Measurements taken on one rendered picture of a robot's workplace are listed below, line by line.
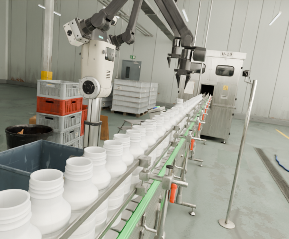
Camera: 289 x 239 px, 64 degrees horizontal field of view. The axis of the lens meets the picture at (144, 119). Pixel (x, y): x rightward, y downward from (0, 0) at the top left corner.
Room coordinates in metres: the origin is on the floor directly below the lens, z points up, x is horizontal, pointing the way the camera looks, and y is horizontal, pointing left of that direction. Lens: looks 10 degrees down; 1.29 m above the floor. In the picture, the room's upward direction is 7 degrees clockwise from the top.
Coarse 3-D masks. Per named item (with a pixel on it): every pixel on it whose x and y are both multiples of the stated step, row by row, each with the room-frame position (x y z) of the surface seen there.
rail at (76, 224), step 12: (192, 108) 1.72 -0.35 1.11; (180, 120) 1.09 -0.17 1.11; (168, 132) 0.80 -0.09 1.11; (180, 132) 1.15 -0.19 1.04; (156, 144) 0.63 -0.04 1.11; (132, 168) 0.44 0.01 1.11; (120, 180) 0.38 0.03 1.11; (108, 192) 0.33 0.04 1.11; (132, 192) 0.46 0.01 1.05; (96, 204) 0.30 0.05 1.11; (84, 216) 0.27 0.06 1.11; (72, 228) 0.24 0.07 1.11; (108, 228) 0.35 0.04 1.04
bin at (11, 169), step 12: (36, 144) 1.01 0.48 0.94; (48, 144) 1.03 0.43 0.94; (60, 144) 1.01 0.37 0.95; (0, 156) 0.83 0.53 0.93; (12, 156) 0.88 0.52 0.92; (24, 156) 0.94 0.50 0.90; (36, 156) 1.02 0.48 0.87; (48, 156) 1.03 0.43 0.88; (60, 156) 1.01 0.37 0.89; (0, 168) 0.72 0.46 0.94; (12, 168) 0.71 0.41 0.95; (24, 168) 0.95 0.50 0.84; (36, 168) 1.02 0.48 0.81; (48, 168) 1.03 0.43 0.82; (60, 168) 1.01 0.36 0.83; (0, 180) 0.72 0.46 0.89; (12, 180) 0.71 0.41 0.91; (24, 180) 0.70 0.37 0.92
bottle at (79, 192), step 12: (72, 168) 0.29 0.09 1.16; (84, 168) 0.30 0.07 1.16; (72, 180) 0.29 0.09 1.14; (84, 180) 0.29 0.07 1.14; (72, 192) 0.29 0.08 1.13; (84, 192) 0.29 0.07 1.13; (96, 192) 0.31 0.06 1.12; (72, 204) 0.28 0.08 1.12; (84, 204) 0.28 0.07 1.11; (72, 216) 0.28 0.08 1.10; (84, 228) 0.29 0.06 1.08
